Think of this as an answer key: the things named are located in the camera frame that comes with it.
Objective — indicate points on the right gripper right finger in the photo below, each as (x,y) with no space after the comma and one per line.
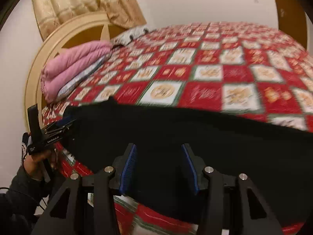
(235,205)

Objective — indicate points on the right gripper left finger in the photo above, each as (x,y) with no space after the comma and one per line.
(85,205)

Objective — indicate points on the black pants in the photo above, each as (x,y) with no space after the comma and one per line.
(277,159)

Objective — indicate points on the left forearm dark sleeve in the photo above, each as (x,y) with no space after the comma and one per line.
(19,203)

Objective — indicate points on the person's left hand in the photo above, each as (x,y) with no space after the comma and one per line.
(33,163)

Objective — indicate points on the grey white patterned pillow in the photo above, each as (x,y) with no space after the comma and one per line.
(79,78)

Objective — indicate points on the pink folded blanket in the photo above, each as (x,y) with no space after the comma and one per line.
(64,67)

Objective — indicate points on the red patchwork bedspread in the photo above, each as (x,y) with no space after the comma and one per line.
(250,69)

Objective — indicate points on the cream wooden headboard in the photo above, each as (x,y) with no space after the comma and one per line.
(76,31)

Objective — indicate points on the white black patterned pillow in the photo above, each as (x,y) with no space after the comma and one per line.
(129,35)

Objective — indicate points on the beige patterned curtain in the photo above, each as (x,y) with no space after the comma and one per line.
(50,14)

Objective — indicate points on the brown wooden door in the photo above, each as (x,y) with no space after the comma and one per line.
(292,20)

